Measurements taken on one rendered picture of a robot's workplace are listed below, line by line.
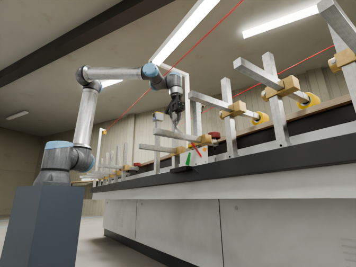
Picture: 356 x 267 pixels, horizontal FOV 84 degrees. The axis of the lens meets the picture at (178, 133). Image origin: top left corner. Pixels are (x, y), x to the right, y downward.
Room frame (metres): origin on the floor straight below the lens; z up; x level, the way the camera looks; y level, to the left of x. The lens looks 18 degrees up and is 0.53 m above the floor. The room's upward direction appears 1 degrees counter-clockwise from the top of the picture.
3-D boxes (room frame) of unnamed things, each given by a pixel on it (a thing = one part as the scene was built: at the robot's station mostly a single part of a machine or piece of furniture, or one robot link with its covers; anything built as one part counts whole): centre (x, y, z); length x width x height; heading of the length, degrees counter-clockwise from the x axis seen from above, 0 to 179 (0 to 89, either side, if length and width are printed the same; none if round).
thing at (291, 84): (0.72, -0.42, 0.94); 0.13 x 0.06 x 0.05; 35
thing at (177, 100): (1.19, 0.00, 1.12); 0.09 x 0.08 x 0.12; 35
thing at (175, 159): (1.36, 0.02, 0.93); 0.03 x 0.03 x 0.48; 35
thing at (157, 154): (1.57, 0.17, 0.92); 0.05 x 0.04 x 0.45; 35
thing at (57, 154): (1.21, 0.74, 0.79); 0.17 x 0.15 x 0.18; 166
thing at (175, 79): (1.20, 0.01, 1.29); 0.10 x 0.09 x 0.12; 76
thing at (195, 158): (1.16, -0.08, 0.75); 0.26 x 0.01 x 0.10; 35
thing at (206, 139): (1.13, -0.14, 0.84); 0.13 x 0.06 x 0.05; 35
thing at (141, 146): (1.29, 0.05, 0.83); 0.43 x 0.03 x 0.04; 125
